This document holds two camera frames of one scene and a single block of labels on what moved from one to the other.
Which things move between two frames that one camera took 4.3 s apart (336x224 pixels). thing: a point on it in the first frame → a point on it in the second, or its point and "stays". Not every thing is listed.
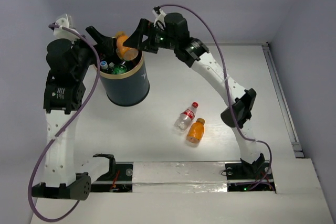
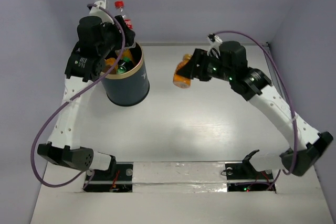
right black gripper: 136,40 → 190,68
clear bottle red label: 184,119 → 119,4
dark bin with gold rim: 129,88 stays
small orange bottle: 196,132 → 181,81
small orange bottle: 126,53 → 111,61
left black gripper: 105,42 → 124,34
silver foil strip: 179,177 stays
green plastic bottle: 119,69 stays
